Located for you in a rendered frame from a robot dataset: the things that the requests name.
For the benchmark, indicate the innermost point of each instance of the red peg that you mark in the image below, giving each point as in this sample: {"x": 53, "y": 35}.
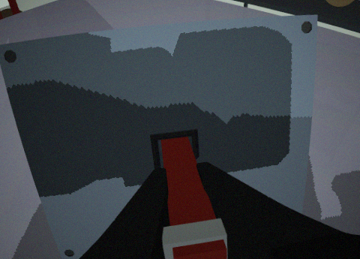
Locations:
{"x": 194, "y": 232}

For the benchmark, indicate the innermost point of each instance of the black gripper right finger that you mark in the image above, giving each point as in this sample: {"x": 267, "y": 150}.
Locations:
{"x": 258, "y": 227}

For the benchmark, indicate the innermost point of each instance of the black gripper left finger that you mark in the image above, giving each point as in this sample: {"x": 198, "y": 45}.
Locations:
{"x": 137, "y": 232}

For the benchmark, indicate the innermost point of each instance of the grey sloped panel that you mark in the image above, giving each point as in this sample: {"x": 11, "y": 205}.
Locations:
{"x": 92, "y": 108}

